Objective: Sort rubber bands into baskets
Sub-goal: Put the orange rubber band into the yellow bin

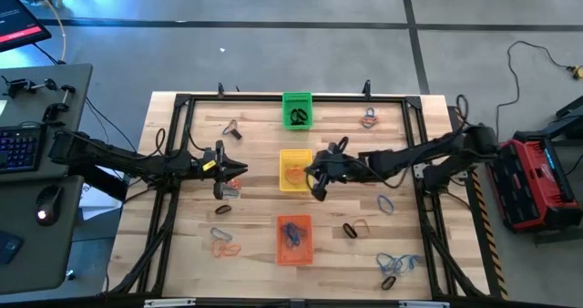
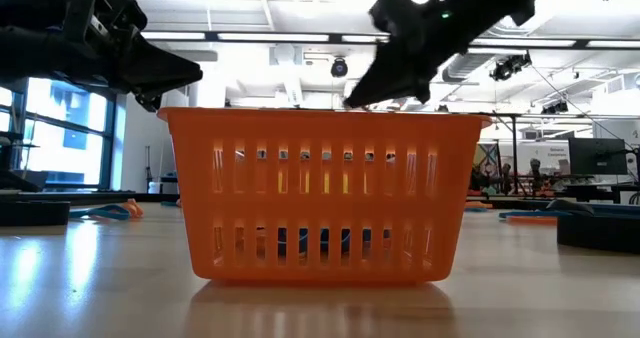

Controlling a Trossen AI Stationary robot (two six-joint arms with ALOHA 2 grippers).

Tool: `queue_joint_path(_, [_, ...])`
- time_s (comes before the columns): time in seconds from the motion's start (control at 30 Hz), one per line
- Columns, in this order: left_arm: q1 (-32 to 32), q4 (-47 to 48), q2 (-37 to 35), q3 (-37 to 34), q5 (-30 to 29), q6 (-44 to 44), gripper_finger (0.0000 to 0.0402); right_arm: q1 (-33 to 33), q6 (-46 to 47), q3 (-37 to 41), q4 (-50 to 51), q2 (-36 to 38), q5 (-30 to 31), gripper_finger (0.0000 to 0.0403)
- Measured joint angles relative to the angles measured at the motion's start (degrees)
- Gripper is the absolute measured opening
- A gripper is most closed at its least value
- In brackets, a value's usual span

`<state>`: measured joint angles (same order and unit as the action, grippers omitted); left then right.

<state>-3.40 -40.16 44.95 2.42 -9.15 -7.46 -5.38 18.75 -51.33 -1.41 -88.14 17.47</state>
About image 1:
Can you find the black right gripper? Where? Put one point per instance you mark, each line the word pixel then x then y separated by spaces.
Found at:
pixel 339 167

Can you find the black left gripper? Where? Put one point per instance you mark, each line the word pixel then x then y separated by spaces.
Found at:
pixel 217 171

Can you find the black rubber band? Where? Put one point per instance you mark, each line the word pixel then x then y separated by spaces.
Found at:
pixel 385 284
pixel 217 209
pixel 304 122
pixel 293 116
pixel 237 135
pixel 346 230

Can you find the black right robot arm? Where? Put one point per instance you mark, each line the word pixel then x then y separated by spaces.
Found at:
pixel 410 155

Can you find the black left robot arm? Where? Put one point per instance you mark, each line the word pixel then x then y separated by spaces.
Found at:
pixel 136 162

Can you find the yellow plastic basket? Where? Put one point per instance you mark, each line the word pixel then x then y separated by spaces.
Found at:
pixel 283 187

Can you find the green plastic basket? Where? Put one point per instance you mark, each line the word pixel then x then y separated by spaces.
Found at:
pixel 286 126

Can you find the orange plastic basket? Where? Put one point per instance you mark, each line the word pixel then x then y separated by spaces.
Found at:
pixel 280 258

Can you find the white paper sheet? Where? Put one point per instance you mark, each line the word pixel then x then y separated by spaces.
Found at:
pixel 98 198

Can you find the black computer mouse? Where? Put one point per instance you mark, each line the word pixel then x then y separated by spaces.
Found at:
pixel 50 198

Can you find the yellow black hazard strip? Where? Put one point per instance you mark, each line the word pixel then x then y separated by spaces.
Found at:
pixel 489 235

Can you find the black desk clamp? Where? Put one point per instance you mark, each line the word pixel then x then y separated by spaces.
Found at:
pixel 50 113
pixel 50 84

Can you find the grey side desk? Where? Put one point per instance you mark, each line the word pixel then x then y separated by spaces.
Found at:
pixel 45 253
pixel 18 112

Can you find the red black power station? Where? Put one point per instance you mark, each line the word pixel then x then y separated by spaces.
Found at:
pixel 524 185

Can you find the backlit black keyboard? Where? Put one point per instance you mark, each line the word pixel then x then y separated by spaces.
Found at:
pixel 18 150

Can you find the black flat device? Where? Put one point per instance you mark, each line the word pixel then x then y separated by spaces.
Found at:
pixel 9 249

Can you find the black monitor red stripe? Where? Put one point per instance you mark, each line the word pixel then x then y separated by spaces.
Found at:
pixel 18 21

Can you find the black floor equipment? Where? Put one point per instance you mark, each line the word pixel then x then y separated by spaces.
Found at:
pixel 571 116

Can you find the black aluminium table frame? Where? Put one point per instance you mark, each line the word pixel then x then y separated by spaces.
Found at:
pixel 228 97

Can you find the black frame clamp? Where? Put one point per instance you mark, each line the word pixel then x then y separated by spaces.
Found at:
pixel 221 90
pixel 367 88

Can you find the silver edge bracket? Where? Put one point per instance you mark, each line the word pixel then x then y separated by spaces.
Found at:
pixel 423 304
pixel 168 303

